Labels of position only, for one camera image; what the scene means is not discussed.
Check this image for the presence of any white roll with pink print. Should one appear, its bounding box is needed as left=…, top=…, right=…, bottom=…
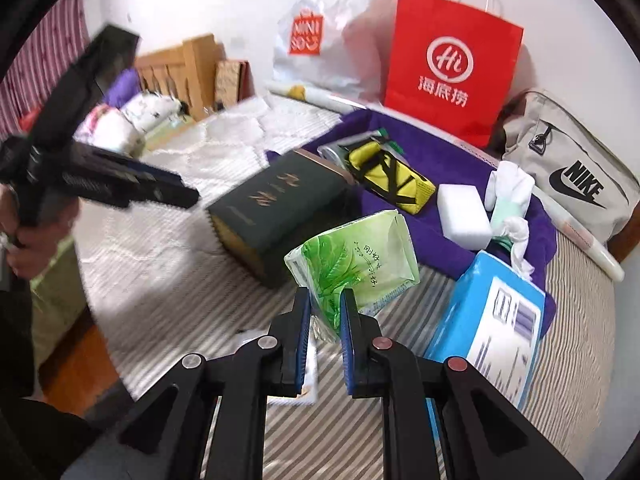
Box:
left=532, top=185, right=626, bottom=282

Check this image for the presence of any blue cardboard box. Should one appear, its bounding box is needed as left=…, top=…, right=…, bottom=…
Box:
left=424, top=250, right=547, bottom=443

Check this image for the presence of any white rolled poster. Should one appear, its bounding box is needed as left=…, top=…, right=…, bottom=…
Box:
left=265, top=79, right=371, bottom=111

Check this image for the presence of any olive green cloth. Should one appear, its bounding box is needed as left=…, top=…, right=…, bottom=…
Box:
left=30, top=237, right=88, bottom=361

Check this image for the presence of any white and mint green cloth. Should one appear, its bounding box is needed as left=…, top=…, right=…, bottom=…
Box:
left=484, top=160, right=533, bottom=232

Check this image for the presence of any grey sports bag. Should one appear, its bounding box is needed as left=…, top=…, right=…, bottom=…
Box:
left=500, top=89, right=640, bottom=261

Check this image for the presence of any person's left hand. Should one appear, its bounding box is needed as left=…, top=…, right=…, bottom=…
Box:
left=0, top=185, right=80, bottom=281

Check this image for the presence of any purple towel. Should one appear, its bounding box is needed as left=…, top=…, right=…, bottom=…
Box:
left=265, top=109, right=558, bottom=321

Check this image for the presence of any yellow pouch with black straps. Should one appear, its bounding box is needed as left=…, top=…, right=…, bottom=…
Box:
left=347, top=140, right=436, bottom=216

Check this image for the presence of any grey striped mattress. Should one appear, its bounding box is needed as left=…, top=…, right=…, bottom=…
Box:
left=75, top=95, right=621, bottom=480

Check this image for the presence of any wooden headboard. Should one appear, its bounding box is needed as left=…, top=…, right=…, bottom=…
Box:
left=134, top=34, right=226, bottom=122

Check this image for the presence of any red striped curtain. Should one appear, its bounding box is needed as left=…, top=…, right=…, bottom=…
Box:
left=0, top=0, right=91, bottom=136

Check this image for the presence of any small green packet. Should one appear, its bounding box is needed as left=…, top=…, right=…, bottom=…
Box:
left=369, top=129, right=415, bottom=171

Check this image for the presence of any brown speckled board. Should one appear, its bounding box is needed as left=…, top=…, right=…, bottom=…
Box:
left=215, top=60, right=253, bottom=111

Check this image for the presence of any purple cloth bundle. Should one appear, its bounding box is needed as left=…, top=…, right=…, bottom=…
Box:
left=107, top=67, right=143, bottom=111

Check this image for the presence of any pink and white bedding bundle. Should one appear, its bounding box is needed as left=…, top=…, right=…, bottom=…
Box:
left=75, top=105, right=146, bottom=153

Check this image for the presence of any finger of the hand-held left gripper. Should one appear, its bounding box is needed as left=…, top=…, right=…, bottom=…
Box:
left=72, top=141, right=183, bottom=186
left=65, top=172, right=202, bottom=211

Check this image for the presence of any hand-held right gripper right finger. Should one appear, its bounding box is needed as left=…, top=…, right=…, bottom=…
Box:
left=339, top=289, right=583, bottom=480

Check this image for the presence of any white sponge block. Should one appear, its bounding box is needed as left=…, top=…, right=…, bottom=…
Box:
left=436, top=183, right=494, bottom=252

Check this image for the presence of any dark green gold box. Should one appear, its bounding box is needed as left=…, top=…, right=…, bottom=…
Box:
left=206, top=150, right=358, bottom=288

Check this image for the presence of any green tissue pack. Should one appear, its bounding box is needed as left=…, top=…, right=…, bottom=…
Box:
left=284, top=210, right=421, bottom=333

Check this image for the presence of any silver foil packet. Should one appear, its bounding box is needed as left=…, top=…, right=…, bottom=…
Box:
left=316, top=142, right=358, bottom=168

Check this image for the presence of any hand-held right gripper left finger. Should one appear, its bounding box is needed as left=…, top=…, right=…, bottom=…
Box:
left=117, top=286, right=314, bottom=480

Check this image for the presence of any white plastic shopping bag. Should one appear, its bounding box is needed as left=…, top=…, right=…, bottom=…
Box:
left=272, top=0, right=401, bottom=103

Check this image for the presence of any red paper bag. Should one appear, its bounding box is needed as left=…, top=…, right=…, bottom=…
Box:
left=384, top=0, right=525, bottom=150

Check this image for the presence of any white printed pillow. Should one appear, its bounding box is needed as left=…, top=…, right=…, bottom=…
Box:
left=122, top=94, right=183, bottom=133

